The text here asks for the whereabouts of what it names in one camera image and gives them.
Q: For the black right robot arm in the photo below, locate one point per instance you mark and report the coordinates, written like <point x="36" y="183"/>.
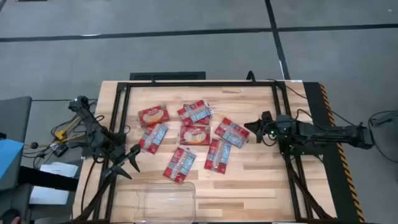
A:
<point x="335" y="133"/>

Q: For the black round knob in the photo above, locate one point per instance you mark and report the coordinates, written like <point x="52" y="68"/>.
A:
<point x="34" y="145"/>

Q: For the small black device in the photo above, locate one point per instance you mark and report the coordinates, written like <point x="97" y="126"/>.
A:
<point x="59" y="150"/>

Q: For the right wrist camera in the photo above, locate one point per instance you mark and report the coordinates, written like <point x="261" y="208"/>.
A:
<point x="266" y="116"/>

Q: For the black flat bar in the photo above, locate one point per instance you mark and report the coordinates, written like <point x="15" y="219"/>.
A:
<point x="46" y="182"/>

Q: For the red microwave popcorn bag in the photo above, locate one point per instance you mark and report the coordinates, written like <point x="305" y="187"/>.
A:
<point x="153" y="115"/>
<point x="153" y="138"/>
<point x="195" y="112"/>
<point x="217" y="156"/>
<point x="195" y="135"/>
<point x="179" y="164"/>
<point x="232" y="132"/>

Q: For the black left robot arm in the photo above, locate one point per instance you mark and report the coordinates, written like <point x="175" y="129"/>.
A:
<point x="93" y="130"/>

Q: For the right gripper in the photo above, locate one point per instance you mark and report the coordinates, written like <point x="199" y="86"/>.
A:
<point x="281" y="129"/>

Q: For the black round object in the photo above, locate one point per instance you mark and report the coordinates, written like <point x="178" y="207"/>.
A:
<point x="7" y="216"/>

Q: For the black yellow hazard strip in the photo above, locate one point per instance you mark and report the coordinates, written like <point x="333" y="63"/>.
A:
<point x="335" y="186"/>

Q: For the dark floor device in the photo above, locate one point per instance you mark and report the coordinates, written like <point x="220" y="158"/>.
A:
<point x="385" y="119"/>

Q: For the white paper sheet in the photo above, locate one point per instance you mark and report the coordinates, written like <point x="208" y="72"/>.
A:
<point x="59" y="169"/>
<point x="49" y="196"/>

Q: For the clear plastic bin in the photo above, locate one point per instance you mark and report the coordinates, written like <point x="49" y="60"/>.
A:
<point x="164" y="202"/>

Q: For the black metal table frame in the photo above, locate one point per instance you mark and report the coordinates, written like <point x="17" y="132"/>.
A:
<point x="202" y="84"/>

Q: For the person's hand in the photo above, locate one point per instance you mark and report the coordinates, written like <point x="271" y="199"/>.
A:
<point x="15" y="220"/>

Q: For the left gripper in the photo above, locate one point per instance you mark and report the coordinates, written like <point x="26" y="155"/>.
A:
<point x="119" y="155"/>

